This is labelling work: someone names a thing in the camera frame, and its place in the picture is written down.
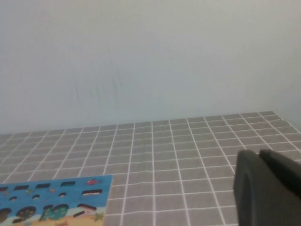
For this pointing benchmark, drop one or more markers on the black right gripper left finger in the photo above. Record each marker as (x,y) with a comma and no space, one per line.
(258,200)

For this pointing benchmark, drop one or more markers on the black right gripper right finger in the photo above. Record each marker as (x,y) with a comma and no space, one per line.
(284,171)

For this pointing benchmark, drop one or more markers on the colourful wooden puzzle board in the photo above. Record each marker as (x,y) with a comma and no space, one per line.
(58,200)

